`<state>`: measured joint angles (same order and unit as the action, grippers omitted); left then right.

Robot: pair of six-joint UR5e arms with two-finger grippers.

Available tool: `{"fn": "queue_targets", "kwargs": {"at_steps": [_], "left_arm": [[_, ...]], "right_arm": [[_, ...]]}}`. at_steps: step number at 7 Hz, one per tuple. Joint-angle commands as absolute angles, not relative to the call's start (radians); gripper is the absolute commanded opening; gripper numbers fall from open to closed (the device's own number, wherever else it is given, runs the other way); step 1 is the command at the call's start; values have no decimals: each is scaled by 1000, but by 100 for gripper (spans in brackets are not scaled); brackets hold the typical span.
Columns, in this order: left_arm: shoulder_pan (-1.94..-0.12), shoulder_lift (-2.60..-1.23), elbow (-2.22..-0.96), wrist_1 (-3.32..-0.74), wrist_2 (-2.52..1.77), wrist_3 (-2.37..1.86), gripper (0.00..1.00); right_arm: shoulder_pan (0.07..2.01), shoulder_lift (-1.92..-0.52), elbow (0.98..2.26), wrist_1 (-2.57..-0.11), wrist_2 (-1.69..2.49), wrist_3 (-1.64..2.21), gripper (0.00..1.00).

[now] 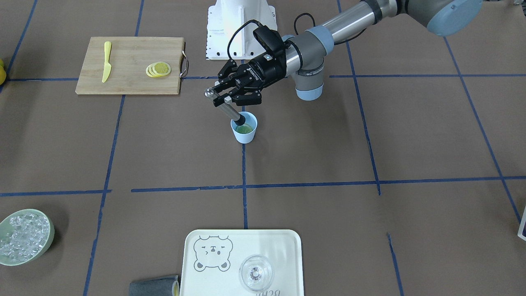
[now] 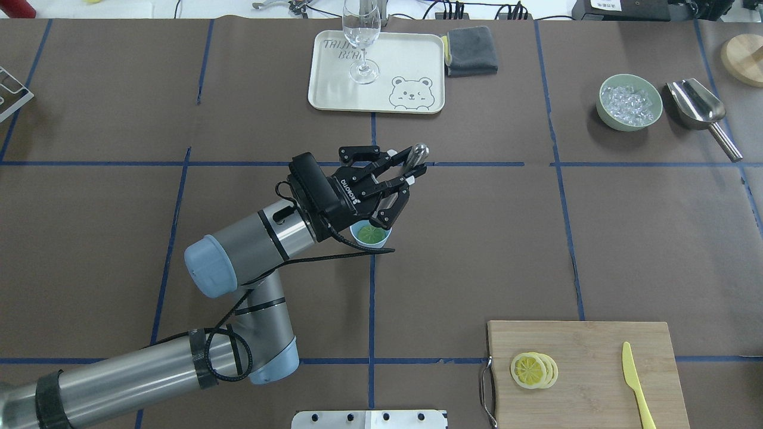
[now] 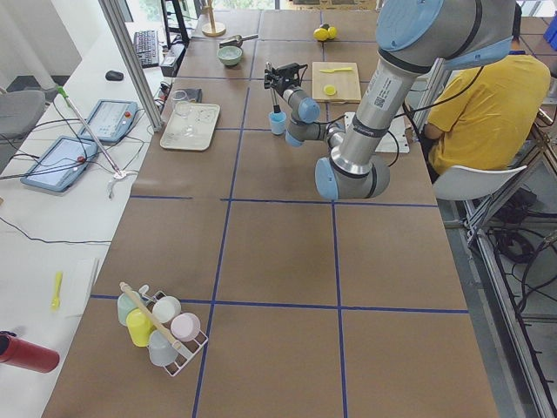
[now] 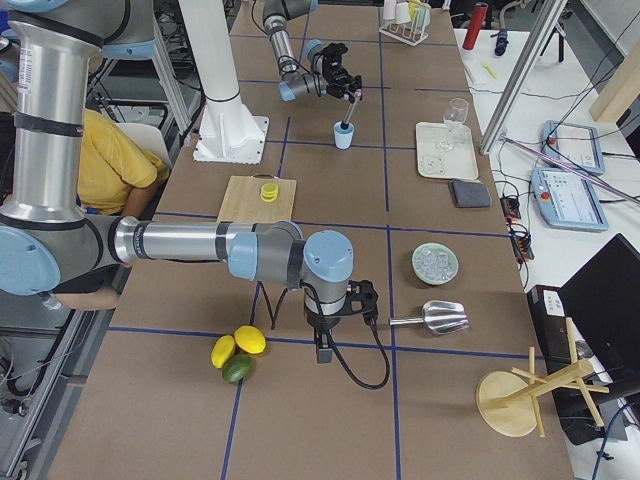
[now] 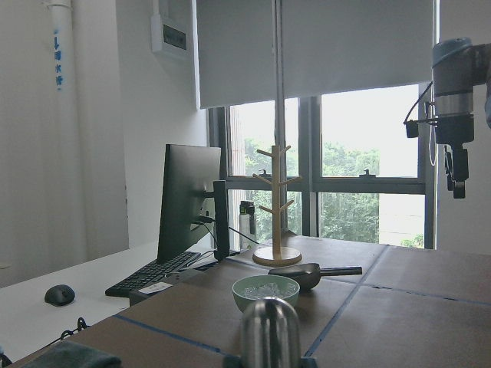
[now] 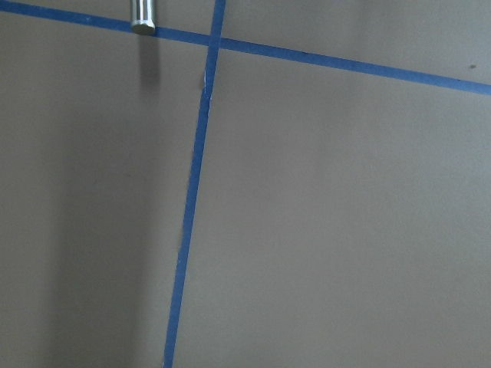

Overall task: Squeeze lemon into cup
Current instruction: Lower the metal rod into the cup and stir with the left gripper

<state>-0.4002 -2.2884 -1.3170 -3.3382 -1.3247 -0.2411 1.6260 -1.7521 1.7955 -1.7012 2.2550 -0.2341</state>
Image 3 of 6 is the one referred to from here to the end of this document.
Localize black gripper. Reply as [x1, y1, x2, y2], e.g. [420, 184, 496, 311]
[264, 72, 299, 97]

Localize steel muddler black tip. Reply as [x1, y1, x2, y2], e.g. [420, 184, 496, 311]
[265, 62, 281, 114]

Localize yellow lemon slices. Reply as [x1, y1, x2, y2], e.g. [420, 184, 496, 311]
[323, 84, 337, 97]

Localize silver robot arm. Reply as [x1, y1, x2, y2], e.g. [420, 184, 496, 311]
[264, 0, 514, 200]

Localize light blue cup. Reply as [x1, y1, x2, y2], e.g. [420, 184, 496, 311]
[268, 111, 286, 136]

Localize yellow lemon left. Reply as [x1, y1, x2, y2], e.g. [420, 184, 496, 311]
[313, 27, 329, 42]

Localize wooden cup tree stand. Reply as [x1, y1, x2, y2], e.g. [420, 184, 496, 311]
[202, 0, 226, 37]

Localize yellow lemon upper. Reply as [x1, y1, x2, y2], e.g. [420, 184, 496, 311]
[327, 26, 338, 39]

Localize white cup in rack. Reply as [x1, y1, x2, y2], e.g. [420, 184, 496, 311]
[152, 296, 181, 324]

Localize pink cup in rack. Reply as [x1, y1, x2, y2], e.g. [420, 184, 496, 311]
[171, 313, 201, 341]

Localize green cup in rack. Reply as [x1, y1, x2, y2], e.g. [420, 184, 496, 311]
[117, 293, 137, 327]

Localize yellow cup in rack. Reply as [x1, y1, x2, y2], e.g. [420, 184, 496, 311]
[125, 308, 154, 347]

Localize grey cup in rack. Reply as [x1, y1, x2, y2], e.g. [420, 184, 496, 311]
[148, 330, 178, 367]

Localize green bowl of ice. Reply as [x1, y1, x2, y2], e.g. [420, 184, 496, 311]
[217, 45, 243, 67]

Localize steel ice scoop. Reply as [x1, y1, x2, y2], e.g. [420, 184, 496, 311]
[219, 34, 258, 48]

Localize yellow plastic knife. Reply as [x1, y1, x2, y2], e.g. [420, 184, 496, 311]
[319, 67, 352, 74]

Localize bamboo cutting board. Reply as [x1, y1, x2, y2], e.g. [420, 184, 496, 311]
[311, 62, 362, 103]

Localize clear wine glass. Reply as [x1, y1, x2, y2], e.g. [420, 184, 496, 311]
[171, 90, 195, 137]

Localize cream bear tray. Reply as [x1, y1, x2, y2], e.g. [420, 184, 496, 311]
[160, 103, 220, 152]

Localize black keyboard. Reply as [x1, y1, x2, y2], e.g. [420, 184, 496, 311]
[133, 30, 159, 68]

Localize black computer mouse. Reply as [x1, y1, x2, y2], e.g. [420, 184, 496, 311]
[104, 71, 124, 82]

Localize far blue teach pendant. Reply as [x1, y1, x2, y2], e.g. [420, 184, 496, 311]
[86, 99, 138, 144]

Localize blue teach pendant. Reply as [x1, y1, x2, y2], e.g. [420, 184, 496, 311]
[20, 136, 98, 192]
[86, 99, 138, 144]

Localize white chair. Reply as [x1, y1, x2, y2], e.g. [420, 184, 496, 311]
[433, 165, 527, 201]

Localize near blue teach pendant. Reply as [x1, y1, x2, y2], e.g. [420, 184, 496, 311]
[20, 136, 98, 192]

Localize person in yellow shirt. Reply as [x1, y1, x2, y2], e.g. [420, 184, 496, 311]
[420, 5, 551, 182]

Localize small yellow plastic tool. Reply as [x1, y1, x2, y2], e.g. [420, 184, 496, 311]
[50, 271, 64, 311]

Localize red bottle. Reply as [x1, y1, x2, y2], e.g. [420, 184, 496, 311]
[1, 332, 60, 374]

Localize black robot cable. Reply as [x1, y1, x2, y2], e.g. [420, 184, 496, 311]
[295, 64, 487, 169]

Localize aluminium frame post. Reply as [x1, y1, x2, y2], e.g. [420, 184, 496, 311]
[98, 0, 164, 132]

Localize white wire cup rack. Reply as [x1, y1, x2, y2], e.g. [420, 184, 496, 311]
[138, 285, 208, 376]

